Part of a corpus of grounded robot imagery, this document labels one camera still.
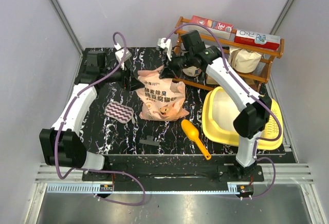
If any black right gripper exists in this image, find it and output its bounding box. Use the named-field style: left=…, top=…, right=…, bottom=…
left=159, top=49, right=193, bottom=80

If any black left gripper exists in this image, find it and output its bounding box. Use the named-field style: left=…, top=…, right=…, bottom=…
left=101, top=59, right=145, bottom=92

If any pink cat litter bag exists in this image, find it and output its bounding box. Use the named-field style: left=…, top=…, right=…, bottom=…
left=136, top=66, right=189, bottom=121

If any yellow plastic litter scoop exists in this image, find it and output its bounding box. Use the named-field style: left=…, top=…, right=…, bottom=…
left=181, top=120, right=211, bottom=160

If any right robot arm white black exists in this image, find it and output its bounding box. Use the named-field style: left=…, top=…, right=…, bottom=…
left=157, top=30, right=272, bottom=181

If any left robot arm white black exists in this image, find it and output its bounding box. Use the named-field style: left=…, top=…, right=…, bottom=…
left=39, top=49, right=144, bottom=181

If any yellow litter box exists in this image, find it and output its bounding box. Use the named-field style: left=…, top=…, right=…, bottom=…
left=202, top=87, right=283, bottom=151

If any red 3D toothpaste box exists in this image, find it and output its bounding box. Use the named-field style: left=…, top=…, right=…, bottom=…
left=188, top=15, right=233, bottom=40

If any red white R+O box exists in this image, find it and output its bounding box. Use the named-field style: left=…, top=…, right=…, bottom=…
left=234, top=29, right=281, bottom=50

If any purple wavy striped sponge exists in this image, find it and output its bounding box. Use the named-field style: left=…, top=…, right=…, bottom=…
left=104, top=101, right=134, bottom=124

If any grey metal scraper blade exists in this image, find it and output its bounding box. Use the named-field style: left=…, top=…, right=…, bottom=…
left=139, top=136, right=159, bottom=147

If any beige tissue pack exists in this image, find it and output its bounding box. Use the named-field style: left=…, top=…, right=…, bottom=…
left=228, top=46, right=262, bottom=73

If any wooden two-tier shelf rack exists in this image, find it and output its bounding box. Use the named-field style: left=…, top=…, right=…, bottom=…
left=170, top=16, right=285, bottom=92

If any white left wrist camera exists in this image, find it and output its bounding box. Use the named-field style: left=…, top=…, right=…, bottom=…
left=114, top=43, right=132, bottom=70

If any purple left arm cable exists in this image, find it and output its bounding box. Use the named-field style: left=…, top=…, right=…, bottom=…
left=55, top=31, right=147, bottom=206

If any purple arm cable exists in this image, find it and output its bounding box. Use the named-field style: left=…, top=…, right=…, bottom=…
left=164, top=23, right=282, bottom=199
left=55, top=31, right=147, bottom=206

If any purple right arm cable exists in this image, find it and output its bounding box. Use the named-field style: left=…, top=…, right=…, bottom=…
left=164, top=23, right=282, bottom=199

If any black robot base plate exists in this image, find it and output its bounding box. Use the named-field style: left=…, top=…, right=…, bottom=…
left=81, top=163, right=265, bottom=182

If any aluminium frame rail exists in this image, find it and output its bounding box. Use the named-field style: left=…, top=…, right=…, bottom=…
left=35, top=163, right=314, bottom=184

